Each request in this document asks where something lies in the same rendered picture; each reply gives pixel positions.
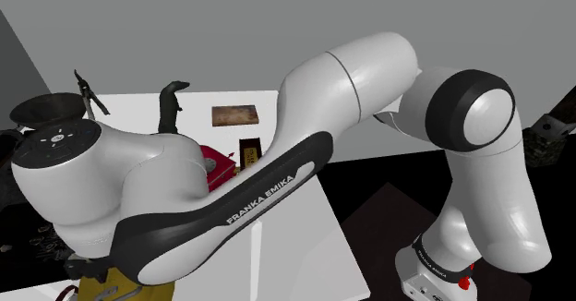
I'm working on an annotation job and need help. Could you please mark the yellow box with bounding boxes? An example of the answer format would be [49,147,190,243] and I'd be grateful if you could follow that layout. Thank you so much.
[78,266,175,301]

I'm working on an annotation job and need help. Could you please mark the black bowl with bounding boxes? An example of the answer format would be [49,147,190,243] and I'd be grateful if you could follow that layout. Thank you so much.
[9,92,88,129]

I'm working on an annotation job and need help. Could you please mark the red box with grey disc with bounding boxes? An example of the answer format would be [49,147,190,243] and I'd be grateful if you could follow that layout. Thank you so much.
[198,144,238,194]

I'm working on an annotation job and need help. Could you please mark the black tongs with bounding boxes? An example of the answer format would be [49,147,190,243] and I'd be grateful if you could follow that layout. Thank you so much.
[73,68,112,122]

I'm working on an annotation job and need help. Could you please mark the black animal figure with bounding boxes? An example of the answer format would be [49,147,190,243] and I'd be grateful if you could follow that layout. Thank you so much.
[157,79,191,135]

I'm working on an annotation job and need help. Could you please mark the dark box with pale label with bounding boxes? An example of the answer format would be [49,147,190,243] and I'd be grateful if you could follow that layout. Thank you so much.
[238,137,264,172]

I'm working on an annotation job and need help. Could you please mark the white table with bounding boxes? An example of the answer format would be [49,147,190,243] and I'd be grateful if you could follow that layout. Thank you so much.
[0,90,372,301]

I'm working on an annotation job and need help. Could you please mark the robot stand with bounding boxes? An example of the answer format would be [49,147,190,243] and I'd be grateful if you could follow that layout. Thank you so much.
[339,182,534,301]

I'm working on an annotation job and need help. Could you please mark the dark patterned block with bracket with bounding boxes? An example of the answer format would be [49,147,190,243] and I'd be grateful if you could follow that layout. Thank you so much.
[521,86,576,169]

